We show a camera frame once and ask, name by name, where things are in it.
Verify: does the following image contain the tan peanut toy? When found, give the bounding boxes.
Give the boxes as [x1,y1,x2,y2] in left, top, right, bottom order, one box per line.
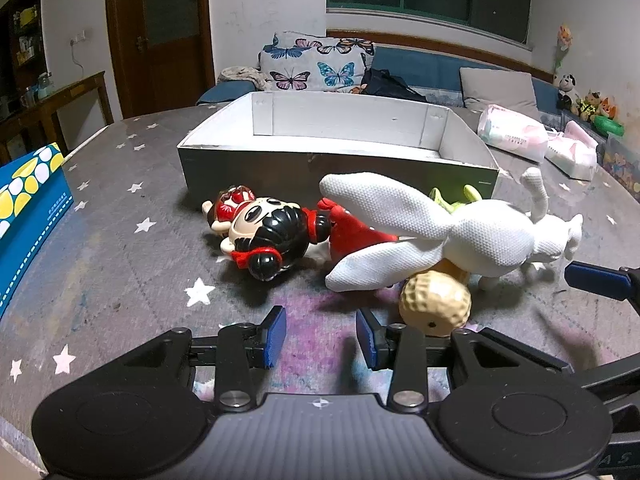
[398,259,472,337]

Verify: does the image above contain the red black doll figure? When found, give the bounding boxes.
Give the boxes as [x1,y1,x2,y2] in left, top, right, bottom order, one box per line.
[201,185,398,282]

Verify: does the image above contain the white plush rabbit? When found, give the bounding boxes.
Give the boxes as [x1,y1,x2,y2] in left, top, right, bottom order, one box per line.
[319,167,584,292]

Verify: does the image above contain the green apple toy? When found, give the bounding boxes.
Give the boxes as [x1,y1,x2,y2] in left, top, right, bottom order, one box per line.
[428,183,484,215]

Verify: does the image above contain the grey star table mat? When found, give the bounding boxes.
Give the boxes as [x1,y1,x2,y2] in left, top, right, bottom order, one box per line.
[1,106,639,476]

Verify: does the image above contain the pink tissue pack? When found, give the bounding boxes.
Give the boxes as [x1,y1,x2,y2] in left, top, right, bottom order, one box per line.
[476,104,549,162]
[546,120,598,181]

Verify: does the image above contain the green toy container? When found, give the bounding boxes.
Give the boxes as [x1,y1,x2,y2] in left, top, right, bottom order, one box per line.
[593,115,625,136]

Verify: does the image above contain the yellow orange plush toys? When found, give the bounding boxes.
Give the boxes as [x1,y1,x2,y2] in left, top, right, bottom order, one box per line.
[578,91,618,122]

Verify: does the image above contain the panda plush toy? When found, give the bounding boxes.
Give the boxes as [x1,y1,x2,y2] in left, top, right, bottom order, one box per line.
[555,74,582,115]

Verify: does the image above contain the white cardboard box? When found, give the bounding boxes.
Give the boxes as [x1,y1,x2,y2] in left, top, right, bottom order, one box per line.
[177,91,499,206]

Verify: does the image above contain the grey cushion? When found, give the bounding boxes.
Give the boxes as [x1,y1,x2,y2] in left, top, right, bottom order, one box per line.
[459,67,540,120]

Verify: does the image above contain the blue yellow tissue box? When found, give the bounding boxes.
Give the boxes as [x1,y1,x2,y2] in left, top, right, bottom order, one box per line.
[0,143,73,313]

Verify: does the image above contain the black backpack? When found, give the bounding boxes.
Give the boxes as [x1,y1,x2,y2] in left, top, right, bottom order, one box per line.
[361,68,426,103]

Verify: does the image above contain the beige folded blanket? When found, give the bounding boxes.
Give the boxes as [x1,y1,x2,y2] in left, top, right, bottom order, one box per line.
[218,66,272,91]

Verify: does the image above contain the blue sofa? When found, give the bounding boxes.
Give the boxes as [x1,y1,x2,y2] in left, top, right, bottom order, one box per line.
[195,45,591,131]

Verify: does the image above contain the butterfly pattern pillow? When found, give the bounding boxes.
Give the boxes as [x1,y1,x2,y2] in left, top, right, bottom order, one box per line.
[258,32,375,91]

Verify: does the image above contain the wooden side table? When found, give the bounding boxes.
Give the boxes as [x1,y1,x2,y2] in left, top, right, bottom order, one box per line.
[0,70,114,166]

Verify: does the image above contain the brown wooden door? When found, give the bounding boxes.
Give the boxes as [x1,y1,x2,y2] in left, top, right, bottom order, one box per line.
[105,0,215,118]

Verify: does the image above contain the dark bookshelf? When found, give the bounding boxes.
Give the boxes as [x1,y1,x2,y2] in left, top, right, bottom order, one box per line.
[1,0,49,120]

